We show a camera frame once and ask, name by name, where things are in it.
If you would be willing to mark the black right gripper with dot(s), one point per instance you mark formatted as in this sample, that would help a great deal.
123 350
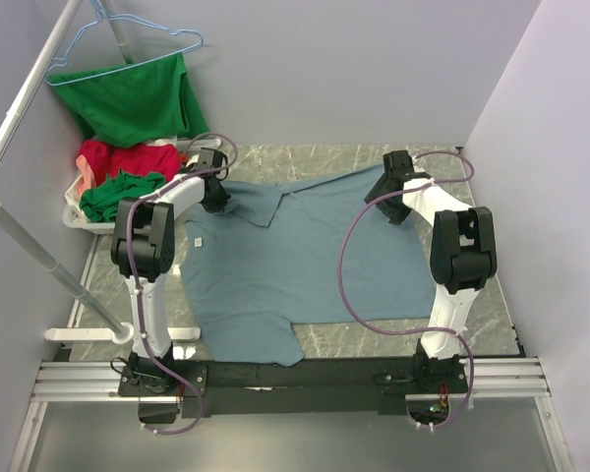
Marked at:
396 215

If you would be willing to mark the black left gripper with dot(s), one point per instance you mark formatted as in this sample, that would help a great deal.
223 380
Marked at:
220 203

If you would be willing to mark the grey-blue polo shirt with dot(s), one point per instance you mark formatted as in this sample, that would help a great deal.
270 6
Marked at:
306 252

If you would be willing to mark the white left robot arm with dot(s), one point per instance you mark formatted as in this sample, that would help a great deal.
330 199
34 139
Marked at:
143 243

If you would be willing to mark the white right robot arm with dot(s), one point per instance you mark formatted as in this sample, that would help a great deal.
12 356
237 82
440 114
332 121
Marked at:
463 254

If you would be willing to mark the crumpled green t shirt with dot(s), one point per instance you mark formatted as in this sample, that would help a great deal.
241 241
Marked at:
100 204

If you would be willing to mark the red t shirt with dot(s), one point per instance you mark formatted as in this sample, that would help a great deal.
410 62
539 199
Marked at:
140 159

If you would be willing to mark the hanging green t shirt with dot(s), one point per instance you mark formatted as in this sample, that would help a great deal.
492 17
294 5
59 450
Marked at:
125 106

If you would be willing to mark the pink garment in basket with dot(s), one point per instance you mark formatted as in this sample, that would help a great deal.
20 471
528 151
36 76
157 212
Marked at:
87 181

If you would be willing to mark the white plastic laundry basket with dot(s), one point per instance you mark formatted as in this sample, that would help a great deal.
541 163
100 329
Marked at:
73 217

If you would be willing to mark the white clothes rack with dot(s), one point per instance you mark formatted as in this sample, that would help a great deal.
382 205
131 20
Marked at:
43 162

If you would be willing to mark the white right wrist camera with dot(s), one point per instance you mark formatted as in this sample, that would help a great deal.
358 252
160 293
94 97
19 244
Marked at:
420 169

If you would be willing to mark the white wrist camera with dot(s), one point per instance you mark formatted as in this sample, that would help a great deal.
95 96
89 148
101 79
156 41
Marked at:
420 169
188 161

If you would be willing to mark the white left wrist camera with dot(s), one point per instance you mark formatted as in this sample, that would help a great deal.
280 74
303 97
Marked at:
188 161

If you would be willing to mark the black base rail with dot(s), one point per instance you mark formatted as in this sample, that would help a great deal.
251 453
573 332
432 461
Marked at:
388 386

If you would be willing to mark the light blue wire hanger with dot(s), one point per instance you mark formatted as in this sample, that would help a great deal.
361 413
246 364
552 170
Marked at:
103 14

